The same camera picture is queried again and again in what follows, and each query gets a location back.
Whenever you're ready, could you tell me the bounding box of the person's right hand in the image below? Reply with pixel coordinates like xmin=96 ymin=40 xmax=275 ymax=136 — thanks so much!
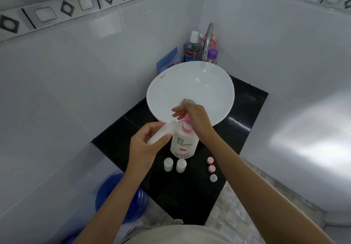
xmin=171 ymin=99 xmax=217 ymax=144

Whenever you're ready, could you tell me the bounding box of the person's left hand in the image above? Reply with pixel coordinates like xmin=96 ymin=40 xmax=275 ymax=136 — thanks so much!
xmin=127 ymin=121 xmax=173 ymax=176

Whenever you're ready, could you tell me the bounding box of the white hand sanitizer pump bottle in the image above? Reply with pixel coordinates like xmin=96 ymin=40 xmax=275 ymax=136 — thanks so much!
xmin=170 ymin=114 xmax=200 ymax=159

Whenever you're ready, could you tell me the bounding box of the person's right forearm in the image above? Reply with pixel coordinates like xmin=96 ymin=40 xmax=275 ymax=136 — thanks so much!
xmin=205 ymin=131 xmax=336 ymax=244

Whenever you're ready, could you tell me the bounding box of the person's left forearm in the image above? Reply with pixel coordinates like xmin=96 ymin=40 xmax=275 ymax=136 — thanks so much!
xmin=72 ymin=167 xmax=151 ymax=244

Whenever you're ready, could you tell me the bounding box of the person's white printed shirt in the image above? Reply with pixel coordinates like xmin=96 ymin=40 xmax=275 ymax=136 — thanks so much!
xmin=116 ymin=219 xmax=267 ymax=244

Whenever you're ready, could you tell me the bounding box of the white ceramic sink basin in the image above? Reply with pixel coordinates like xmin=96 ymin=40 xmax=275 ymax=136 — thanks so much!
xmin=146 ymin=61 xmax=235 ymax=128

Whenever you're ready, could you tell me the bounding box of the blue plastic bucket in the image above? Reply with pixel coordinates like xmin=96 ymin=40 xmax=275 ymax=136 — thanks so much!
xmin=95 ymin=173 xmax=150 ymax=224

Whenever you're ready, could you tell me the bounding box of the blue mouthwash bottle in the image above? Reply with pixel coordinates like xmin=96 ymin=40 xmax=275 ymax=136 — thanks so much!
xmin=183 ymin=30 xmax=202 ymax=64

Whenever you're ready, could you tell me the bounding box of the blue pouch packet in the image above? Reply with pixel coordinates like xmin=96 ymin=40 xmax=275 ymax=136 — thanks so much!
xmin=156 ymin=47 xmax=179 ymax=75

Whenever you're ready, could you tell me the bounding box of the purple capped bottle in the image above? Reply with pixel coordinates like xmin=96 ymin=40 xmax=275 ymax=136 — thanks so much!
xmin=205 ymin=48 xmax=219 ymax=65

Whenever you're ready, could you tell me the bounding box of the pink red tube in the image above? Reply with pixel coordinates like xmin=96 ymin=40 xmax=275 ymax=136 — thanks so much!
xmin=199 ymin=34 xmax=219 ymax=50

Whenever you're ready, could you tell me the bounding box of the chrome faucet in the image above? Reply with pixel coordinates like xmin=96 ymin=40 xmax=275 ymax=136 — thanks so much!
xmin=201 ymin=23 xmax=214 ymax=62

